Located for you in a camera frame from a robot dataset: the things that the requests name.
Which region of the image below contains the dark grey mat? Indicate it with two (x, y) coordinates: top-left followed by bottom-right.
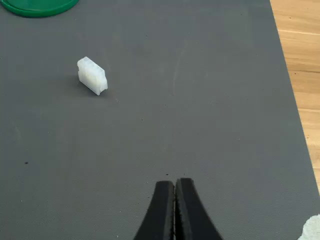
(0, 0), (320, 240)

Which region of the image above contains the white tape piece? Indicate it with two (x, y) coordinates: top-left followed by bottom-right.
(298, 214), (320, 240)

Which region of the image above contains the round green lid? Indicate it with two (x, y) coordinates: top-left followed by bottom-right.
(0, 0), (80, 19)

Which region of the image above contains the small white plastic terminal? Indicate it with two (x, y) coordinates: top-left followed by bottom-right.
(76, 56), (109, 96)

